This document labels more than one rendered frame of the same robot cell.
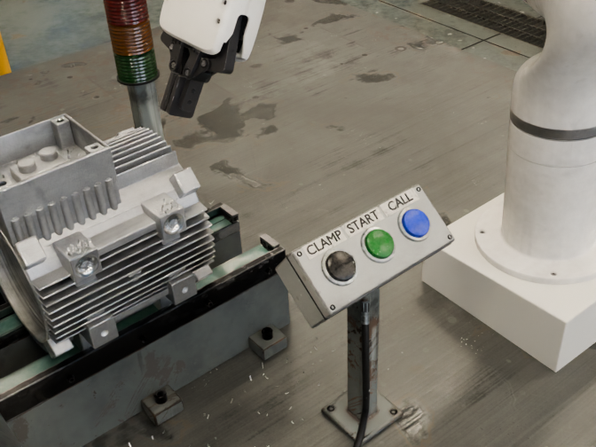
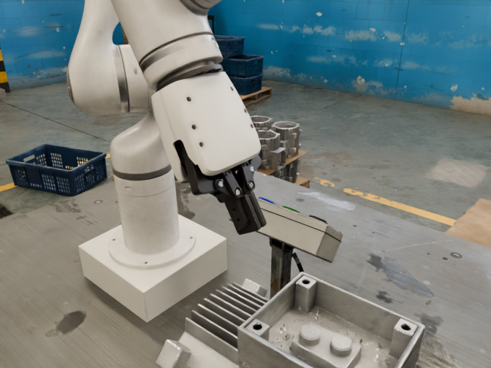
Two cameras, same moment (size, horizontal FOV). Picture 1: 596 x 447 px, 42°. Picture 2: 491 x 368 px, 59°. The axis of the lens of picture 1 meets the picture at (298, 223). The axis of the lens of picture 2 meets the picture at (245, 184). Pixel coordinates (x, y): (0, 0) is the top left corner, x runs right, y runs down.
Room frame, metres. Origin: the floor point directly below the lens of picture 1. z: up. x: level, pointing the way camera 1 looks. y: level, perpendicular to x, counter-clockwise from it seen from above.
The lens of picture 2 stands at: (0.81, 0.51, 1.40)
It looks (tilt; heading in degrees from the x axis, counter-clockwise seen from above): 25 degrees down; 257
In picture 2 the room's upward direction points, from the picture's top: straight up
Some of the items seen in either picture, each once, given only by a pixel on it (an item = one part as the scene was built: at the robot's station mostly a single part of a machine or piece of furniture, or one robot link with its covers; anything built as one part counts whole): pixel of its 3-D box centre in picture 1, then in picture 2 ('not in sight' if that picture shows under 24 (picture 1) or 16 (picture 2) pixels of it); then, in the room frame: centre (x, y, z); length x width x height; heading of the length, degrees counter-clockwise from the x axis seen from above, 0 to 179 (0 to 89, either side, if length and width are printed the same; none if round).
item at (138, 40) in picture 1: (130, 33); not in sight; (1.08, 0.23, 1.10); 0.06 x 0.06 x 0.04
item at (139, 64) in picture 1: (136, 62); not in sight; (1.08, 0.23, 1.05); 0.06 x 0.06 x 0.04
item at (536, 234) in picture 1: (553, 181); (148, 206); (0.82, -0.33, 0.97); 0.19 x 0.19 x 0.18
